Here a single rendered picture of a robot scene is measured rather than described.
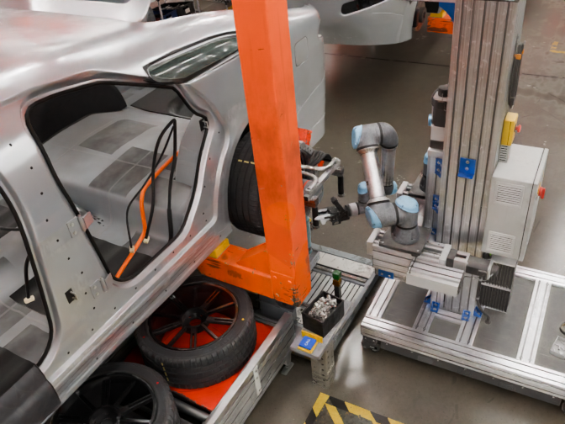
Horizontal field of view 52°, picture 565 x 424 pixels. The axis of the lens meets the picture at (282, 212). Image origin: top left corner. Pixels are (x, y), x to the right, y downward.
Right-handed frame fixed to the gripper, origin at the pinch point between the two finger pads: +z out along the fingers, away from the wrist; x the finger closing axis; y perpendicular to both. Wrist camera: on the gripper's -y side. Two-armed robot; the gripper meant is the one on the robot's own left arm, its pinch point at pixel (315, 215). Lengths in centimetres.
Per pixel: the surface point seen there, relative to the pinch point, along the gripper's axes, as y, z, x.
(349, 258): 75, -33, 39
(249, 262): 10.8, 43.1, -13.4
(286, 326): 47, 31, -32
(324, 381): 77, 17, -53
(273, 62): -108, 22, -35
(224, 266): 17, 56, -4
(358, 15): -24, -119, 240
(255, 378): 51, 55, -58
